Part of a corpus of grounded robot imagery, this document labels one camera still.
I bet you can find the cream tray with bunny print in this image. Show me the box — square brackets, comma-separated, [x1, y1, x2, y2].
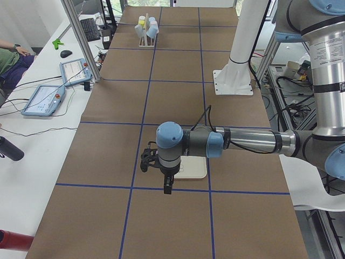
[175, 156, 207, 180]

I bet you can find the black box with white label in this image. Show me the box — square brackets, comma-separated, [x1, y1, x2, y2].
[101, 29, 113, 50]

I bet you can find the aluminium frame side table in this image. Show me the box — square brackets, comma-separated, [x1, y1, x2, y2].
[258, 36, 344, 258]

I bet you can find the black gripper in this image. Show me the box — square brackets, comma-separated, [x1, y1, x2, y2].
[140, 148, 174, 194]

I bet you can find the black keyboard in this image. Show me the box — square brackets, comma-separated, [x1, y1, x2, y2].
[80, 18, 100, 42]

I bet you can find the green clamp on rod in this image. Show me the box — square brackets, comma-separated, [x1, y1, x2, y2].
[52, 38, 64, 50]

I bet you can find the seated person in green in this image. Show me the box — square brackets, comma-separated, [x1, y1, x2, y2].
[1, 39, 36, 105]

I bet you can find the robot teach pendant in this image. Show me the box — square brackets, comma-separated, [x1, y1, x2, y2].
[21, 85, 66, 117]
[59, 58, 92, 87]

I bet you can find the grey plastic cup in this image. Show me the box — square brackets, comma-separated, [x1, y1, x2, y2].
[134, 24, 146, 39]

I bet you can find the aluminium profile post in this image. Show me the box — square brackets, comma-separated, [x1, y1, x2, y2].
[61, 0, 101, 83]

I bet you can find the yellow plastic cup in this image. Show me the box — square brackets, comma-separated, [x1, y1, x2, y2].
[138, 16, 146, 27]

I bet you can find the red bottle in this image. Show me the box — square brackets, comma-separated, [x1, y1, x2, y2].
[1, 230, 34, 251]

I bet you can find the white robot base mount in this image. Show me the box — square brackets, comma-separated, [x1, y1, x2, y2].
[213, 0, 270, 96]

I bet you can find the white wire cup rack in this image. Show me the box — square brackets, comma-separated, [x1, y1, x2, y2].
[134, 13, 159, 48]

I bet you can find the black water bottle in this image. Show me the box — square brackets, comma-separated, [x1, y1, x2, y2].
[0, 137, 24, 161]

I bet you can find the black braided left cable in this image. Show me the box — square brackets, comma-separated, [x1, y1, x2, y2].
[188, 104, 275, 154]

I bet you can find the black computer mouse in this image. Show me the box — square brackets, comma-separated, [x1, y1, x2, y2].
[60, 50, 73, 58]

